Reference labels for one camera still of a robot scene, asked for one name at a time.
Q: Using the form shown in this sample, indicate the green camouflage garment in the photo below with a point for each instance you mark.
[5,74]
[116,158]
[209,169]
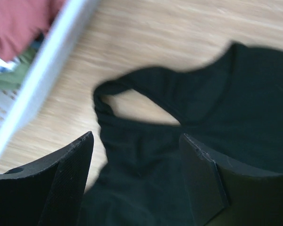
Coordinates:
[13,80]

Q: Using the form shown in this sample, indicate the blue white striped garment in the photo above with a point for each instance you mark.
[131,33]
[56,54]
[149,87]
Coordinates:
[6,67]

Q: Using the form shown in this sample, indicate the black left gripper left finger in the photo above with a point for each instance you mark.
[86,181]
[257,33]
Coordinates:
[49,190]

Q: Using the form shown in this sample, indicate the black tank top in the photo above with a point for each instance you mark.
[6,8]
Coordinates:
[233,105]

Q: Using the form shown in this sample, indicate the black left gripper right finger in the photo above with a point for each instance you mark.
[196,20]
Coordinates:
[223,191]

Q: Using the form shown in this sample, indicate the white plastic laundry basket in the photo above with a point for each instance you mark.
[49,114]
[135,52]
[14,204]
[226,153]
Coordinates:
[19,107]

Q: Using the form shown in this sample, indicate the red tank top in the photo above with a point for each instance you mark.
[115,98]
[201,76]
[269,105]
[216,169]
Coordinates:
[21,21]

